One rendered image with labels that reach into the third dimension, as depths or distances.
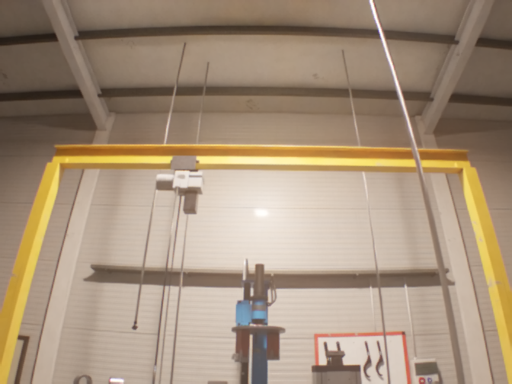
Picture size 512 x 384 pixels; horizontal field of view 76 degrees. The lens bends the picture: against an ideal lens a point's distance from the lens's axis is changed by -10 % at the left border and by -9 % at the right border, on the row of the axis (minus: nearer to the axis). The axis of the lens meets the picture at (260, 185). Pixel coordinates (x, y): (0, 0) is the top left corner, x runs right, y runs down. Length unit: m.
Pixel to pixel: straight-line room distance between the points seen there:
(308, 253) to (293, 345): 1.57
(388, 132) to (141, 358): 6.43
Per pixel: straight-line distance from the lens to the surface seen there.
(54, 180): 4.81
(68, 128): 8.83
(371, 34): 6.82
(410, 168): 4.61
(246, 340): 3.86
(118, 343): 6.40
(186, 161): 4.28
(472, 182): 4.80
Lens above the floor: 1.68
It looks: 30 degrees up
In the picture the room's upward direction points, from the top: 1 degrees clockwise
